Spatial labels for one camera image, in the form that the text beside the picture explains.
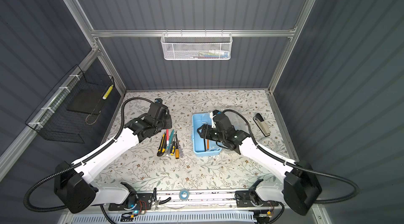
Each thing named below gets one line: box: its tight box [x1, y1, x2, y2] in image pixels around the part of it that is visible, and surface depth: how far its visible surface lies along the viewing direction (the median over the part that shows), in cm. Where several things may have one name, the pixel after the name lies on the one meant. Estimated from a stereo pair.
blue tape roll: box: [178, 189, 190, 201], surface depth 77 cm
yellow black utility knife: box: [156, 133, 167, 157], surface depth 92 cm
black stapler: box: [253, 113, 271, 138], surface depth 100 cm
